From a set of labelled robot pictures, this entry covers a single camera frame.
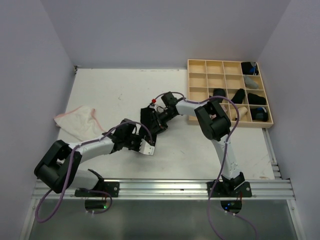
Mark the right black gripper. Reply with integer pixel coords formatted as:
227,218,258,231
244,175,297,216
148,109,176,137

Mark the black garment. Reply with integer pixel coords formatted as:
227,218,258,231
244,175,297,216
138,107,161,146

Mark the black striped underwear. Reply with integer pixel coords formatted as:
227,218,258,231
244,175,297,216
209,88,227,104

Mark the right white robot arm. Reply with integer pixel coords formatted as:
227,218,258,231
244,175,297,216
147,92,245,197

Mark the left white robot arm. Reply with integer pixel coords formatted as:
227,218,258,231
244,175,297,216
34,119,144,197

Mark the pink rolled underwear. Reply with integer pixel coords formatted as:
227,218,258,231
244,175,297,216
210,104,228,119

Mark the white pink-trimmed underwear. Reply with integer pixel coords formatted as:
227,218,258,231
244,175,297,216
53,105,105,141

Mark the black rolled underwear middle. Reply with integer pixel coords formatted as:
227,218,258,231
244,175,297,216
231,88,245,104

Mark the beige rolled underwear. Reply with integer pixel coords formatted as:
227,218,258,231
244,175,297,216
232,106,248,121

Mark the grey rolled underwear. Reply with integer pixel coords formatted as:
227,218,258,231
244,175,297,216
243,76,259,89

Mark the black rolled underwear right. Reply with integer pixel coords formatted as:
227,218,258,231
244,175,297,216
247,93,267,105

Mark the black blue rolled underwear top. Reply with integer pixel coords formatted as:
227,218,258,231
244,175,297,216
240,61,259,76

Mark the black blue rolled underwear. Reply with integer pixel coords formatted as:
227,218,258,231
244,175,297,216
240,61,259,76
250,107,269,122

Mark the black blue rolled underwear bottom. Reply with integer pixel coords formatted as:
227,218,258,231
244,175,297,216
250,107,269,122

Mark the wooden compartment organizer box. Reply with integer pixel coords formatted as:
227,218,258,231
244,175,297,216
187,59,274,128

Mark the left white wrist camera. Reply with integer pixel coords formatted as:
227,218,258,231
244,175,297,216
138,139,155,156

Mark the aluminium mounting rail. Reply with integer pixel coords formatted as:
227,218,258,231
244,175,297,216
31,177,297,200

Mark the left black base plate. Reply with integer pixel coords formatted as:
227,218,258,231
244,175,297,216
74,181,120,198

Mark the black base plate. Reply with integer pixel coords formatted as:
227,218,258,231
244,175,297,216
206,181,253,198
74,181,120,198

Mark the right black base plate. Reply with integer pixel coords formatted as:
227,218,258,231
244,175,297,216
206,181,253,198

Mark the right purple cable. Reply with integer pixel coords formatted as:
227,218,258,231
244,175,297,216
152,91,258,240

